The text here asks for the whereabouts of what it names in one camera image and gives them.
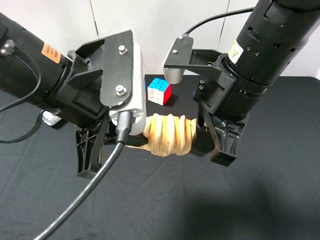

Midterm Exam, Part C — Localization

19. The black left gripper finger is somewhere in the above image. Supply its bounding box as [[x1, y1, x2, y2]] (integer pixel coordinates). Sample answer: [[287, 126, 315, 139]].
[[107, 124, 148, 147], [75, 119, 109, 178]]

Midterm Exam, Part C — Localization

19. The white blue cylindrical bottle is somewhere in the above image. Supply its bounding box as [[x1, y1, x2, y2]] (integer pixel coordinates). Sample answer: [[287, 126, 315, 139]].
[[42, 109, 62, 127]]

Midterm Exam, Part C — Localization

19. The spiral bread roll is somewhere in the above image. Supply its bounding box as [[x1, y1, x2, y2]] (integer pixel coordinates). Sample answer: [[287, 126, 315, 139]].
[[138, 113, 197, 157]]

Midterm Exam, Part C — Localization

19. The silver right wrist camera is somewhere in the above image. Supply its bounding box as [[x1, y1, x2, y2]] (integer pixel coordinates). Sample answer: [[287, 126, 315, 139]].
[[163, 67, 185, 85]]

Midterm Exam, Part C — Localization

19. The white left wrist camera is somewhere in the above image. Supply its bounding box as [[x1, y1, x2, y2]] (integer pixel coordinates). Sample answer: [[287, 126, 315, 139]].
[[109, 42, 147, 136]]

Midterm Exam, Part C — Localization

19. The black tablecloth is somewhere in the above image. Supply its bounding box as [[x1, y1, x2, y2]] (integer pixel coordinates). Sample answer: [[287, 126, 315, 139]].
[[0, 77, 320, 240]]

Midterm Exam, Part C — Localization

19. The black right camera cable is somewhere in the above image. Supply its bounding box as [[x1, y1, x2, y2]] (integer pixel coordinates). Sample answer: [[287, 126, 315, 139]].
[[182, 6, 256, 38]]

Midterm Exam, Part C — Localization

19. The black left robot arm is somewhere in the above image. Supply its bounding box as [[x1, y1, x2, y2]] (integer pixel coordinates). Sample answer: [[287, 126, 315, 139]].
[[0, 15, 148, 178]]

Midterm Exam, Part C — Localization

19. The black camera cable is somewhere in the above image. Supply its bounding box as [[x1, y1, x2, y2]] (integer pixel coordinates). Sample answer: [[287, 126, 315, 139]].
[[31, 111, 133, 240], [182, 6, 256, 38]]

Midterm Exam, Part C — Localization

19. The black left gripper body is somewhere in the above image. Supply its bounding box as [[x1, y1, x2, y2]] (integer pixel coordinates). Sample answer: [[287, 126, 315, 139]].
[[57, 30, 134, 128]]

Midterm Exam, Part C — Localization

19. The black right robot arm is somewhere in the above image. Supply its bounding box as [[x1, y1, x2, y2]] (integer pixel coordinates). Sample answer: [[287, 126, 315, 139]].
[[163, 0, 320, 166]]

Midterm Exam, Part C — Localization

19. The Rubik's cube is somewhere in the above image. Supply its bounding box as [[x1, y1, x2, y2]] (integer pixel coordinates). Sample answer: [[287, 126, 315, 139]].
[[147, 77, 172, 106]]

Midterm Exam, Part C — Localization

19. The black left camera cable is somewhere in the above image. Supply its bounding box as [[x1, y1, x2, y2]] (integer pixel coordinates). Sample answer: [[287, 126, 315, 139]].
[[31, 111, 133, 240]]

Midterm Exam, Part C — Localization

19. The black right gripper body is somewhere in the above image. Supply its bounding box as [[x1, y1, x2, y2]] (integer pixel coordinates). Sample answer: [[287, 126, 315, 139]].
[[163, 37, 240, 121]]

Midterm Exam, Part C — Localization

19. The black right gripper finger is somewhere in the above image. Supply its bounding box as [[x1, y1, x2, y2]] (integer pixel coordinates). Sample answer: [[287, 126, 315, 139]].
[[191, 109, 217, 157], [209, 117, 249, 167]]

